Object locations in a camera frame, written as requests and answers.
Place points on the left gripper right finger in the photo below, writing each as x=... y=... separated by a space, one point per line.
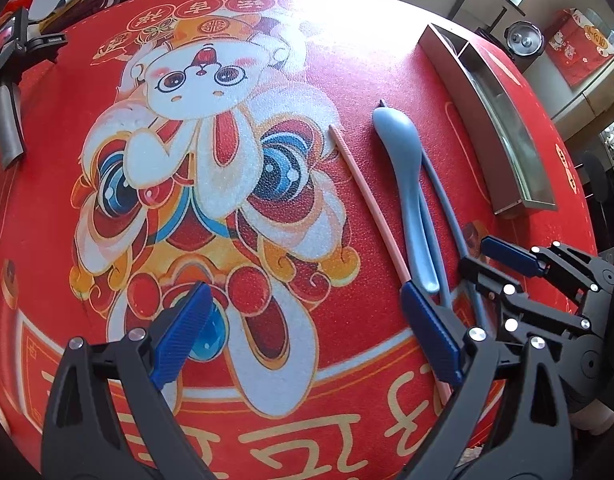
x=530 y=437

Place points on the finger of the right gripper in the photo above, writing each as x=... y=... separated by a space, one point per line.
x=568 y=269
x=521 y=318

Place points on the blue chopstick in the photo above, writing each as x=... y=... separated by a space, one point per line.
x=478 y=305
x=427 y=239

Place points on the pink chopstick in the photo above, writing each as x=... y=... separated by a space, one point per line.
x=399 y=263

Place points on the blue plastic spoon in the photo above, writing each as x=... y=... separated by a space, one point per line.
x=407 y=185

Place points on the white kitchen cabinet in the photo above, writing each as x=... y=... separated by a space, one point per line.
x=571 y=108

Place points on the right hand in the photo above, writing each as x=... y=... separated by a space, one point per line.
x=595 y=418

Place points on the stainless steel utensil holder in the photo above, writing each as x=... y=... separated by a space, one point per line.
x=515 y=177

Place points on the red gift bag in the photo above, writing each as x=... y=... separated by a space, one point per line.
x=576 y=47

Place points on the red festive rabbit mat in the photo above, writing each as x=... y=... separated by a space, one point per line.
x=182 y=140

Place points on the black phone tripod stand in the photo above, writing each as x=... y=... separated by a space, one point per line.
x=19 y=53

